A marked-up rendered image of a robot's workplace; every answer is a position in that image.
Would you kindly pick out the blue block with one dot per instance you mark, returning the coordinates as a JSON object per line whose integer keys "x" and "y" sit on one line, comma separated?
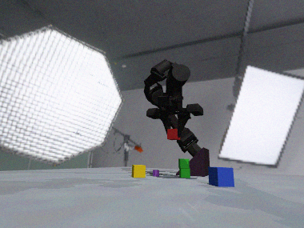
{"x": 221, "y": 176}

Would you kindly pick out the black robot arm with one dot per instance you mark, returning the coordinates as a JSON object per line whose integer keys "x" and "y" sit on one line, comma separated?
{"x": 177, "y": 75}

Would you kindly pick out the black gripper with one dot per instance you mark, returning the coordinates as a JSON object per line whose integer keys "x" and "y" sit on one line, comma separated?
{"x": 183, "y": 113}

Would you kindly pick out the yellow block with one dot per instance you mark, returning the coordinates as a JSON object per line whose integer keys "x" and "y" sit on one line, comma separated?
{"x": 138, "y": 171}

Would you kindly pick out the green block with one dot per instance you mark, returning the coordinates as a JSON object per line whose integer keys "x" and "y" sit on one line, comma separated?
{"x": 183, "y": 163}
{"x": 184, "y": 173}

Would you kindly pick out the small purple block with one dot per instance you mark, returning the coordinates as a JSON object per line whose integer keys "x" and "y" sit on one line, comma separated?
{"x": 155, "y": 172}

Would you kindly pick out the red block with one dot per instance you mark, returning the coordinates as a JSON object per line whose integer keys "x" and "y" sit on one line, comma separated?
{"x": 172, "y": 134}

